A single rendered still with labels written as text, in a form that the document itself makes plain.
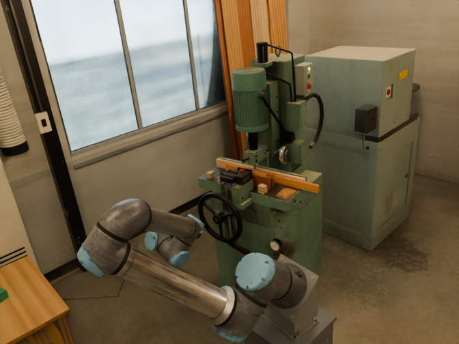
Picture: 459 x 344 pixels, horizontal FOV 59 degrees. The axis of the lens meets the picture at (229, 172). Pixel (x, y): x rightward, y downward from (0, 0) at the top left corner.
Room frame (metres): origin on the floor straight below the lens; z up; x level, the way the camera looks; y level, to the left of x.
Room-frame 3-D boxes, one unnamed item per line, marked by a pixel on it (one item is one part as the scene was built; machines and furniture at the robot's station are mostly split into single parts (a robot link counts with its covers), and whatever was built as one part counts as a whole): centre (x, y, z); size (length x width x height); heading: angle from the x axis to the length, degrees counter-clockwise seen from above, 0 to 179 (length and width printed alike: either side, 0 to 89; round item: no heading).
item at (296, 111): (2.15, -0.40, 1.23); 0.09 x 0.08 x 0.15; 140
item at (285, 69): (2.31, -0.33, 1.16); 0.22 x 0.22 x 0.72; 50
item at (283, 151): (2.10, -0.32, 1.02); 0.12 x 0.03 x 0.12; 140
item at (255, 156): (2.10, -0.16, 1.03); 0.14 x 0.07 x 0.09; 140
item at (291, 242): (1.81, -0.25, 0.58); 0.12 x 0.08 x 0.08; 140
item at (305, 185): (2.02, -0.22, 0.92); 0.60 x 0.02 x 0.04; 50
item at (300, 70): (2.24, -0.46, 1.40); 0.10 x 0.06 x 0.16; 140
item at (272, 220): (2.18, -0.22, 0.76); 0.57 x 0.45 x 0.09; 140
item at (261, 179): (2.00, -0.11, 0.93); 0.25 x 0.01 x 0.07; 50
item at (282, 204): (2.00, -0.08, 0.87); 0.61 x 0.30 x 0.06; 50
